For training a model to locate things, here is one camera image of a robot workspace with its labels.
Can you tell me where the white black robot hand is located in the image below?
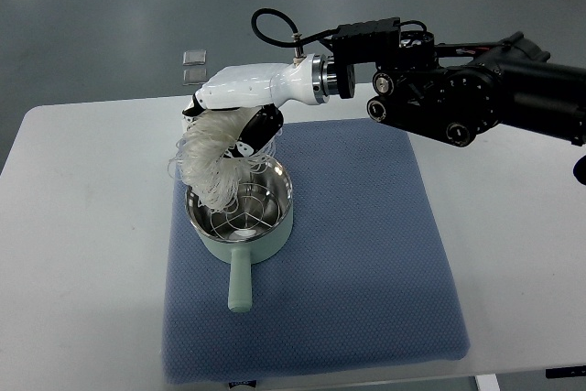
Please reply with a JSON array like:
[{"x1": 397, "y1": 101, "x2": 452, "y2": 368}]
[{"x1": 183, "y1": 54, "x2": 338, "y2": 152}]

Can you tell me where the white vermicelli bundle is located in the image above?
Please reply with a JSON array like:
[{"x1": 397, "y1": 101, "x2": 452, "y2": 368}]
[{"x1": 170, "y1": 107, "x2": 275, "y2": 212}]

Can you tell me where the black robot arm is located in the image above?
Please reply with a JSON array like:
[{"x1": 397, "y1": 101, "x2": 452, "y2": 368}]
[{"x1": 319, "y1": 17, "x2": 585, "y2": 147}]

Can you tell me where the mint green steel pot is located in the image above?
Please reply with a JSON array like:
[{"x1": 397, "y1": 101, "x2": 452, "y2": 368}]
[{"x1": 186, "y1": 157, "x2": 294, "y2": 312}]

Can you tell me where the upper floor plate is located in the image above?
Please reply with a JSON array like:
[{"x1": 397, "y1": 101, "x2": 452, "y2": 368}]
[{"x1": 182, "y1": 49, "x2": 207, "y2": 66}]

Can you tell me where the blue textured mat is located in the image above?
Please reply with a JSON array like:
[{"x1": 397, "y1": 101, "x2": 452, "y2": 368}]
[{"x1": 162, "y1": 119, "x2": 470, "y2": 384}]

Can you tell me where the white table leg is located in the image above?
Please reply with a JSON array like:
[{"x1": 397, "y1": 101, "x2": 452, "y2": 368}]
[{"x1": 474, "y1": 374, "x2": 501, "y2": 391}]

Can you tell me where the black table control panel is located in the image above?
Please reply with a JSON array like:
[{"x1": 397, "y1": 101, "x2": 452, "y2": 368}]
[{"x1": 546, "y1": 365, "x2": 586, "y2": 379}]

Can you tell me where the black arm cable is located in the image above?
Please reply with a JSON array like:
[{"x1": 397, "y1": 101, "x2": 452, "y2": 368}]
[{"x1": 251, "y1": 7, "x2": 340, "y2": 62}]

